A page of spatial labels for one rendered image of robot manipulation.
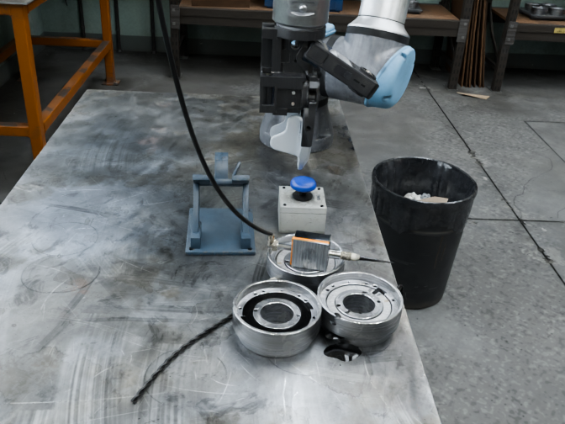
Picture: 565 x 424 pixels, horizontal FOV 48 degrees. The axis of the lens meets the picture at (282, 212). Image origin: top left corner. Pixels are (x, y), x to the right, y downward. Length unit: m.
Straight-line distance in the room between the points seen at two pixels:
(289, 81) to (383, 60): 0.31
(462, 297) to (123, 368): 1.70
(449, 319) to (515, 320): 0.22
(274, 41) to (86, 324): 0.43
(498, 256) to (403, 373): 1.86
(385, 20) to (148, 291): 0.63
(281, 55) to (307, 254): 0.27
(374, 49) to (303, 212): 0.35
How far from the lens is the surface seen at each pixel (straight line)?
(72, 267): 0.90
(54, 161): 1.21
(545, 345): 2.20
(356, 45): 1.15
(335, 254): 0.82
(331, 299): 0.79
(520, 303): 2.35
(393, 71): 1.13
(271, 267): 0.83
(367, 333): 0.75
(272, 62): 0.87
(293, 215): 0.95
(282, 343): 0.72
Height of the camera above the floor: 1.30
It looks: 29 degrees down
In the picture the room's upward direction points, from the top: 4 degrees clockwise
